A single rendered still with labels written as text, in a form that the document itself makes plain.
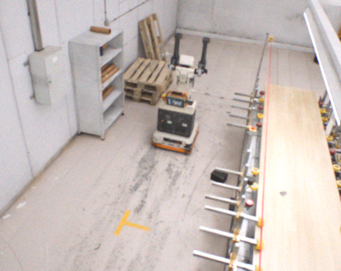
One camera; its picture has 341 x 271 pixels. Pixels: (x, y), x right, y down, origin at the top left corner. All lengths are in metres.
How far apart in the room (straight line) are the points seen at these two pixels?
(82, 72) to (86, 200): 1.82
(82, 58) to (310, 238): 3.60
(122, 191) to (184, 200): 0.82
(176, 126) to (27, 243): 2.52
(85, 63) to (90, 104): 0.64
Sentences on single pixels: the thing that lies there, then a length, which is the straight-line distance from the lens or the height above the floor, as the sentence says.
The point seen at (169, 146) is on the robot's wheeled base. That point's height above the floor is 0.11.
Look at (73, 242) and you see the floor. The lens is 3.98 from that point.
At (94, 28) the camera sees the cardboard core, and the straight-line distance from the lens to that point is 5.26.
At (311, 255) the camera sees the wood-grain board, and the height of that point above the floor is 0.90.
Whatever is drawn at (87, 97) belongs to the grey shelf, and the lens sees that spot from 5.12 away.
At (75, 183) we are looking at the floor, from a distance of 4.66.
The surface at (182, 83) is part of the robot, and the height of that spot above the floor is 0.99.
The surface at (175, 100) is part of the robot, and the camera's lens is 4.69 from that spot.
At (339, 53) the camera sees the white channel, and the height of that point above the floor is 2.46.
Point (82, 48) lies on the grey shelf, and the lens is 4.84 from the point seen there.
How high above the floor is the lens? 3.07
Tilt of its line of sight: 34 degrees down
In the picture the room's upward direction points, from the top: 5 degrees clockwise
